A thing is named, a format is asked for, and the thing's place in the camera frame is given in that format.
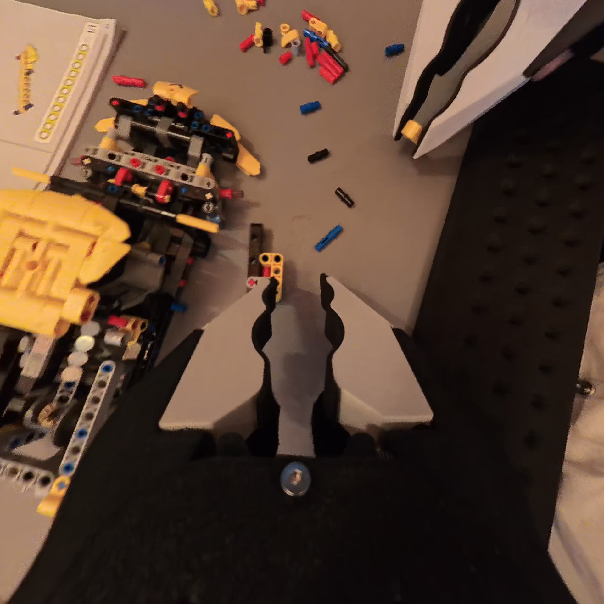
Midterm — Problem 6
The yellow toy car model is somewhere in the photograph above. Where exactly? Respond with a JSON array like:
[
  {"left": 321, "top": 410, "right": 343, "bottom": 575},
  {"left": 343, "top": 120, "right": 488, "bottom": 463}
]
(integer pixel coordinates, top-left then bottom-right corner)
[{"left": 0, "top": 80, "right": 262, "bottom": 517}]

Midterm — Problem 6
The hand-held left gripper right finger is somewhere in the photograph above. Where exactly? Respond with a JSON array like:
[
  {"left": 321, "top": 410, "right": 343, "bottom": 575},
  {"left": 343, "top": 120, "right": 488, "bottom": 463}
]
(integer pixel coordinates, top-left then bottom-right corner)
[{"left": 319, "top": 273, "right": 434, "bottom": 431}]

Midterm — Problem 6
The pile of small coloured pins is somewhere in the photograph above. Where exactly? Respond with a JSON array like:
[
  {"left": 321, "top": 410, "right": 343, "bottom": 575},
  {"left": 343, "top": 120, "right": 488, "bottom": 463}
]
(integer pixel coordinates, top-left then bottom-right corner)
[{"left": 203, "top": 0, "right": 351, "bottom": 86}]

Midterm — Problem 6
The instruction booklet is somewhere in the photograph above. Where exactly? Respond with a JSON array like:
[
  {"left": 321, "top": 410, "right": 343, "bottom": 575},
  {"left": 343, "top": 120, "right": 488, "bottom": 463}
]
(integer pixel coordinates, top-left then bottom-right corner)
[{"left": 0, "top": 0, "right": 126, "bottom": 189}]

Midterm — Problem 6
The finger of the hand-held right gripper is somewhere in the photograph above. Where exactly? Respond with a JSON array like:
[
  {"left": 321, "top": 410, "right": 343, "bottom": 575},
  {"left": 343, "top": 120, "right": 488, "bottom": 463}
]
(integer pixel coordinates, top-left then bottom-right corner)
[
  {"left": 393, "top": 0, "right": 501, "bottom": 142},
  {"left": 413, "top": 0, "right": 590, "bottom": 159}
]

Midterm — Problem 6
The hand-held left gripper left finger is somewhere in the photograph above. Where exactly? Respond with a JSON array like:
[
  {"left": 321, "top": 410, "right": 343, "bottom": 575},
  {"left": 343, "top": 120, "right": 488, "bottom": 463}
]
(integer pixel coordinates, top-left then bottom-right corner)
[{"left": 158, "top": 277, "right": 279, "bottom": 432}]

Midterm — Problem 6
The grey desk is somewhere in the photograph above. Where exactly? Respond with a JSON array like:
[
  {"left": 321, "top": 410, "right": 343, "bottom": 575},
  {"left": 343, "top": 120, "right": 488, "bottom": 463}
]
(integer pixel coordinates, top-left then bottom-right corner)
[{"left": 0, "top": 0, "right": 477, "bottom": 604}]

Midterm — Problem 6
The small brick assembly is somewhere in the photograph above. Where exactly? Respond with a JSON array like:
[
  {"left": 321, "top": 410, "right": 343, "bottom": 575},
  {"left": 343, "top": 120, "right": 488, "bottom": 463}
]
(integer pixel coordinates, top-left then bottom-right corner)
[{"left": 245, "top": 223, "right": 285, "bottom": 303}]

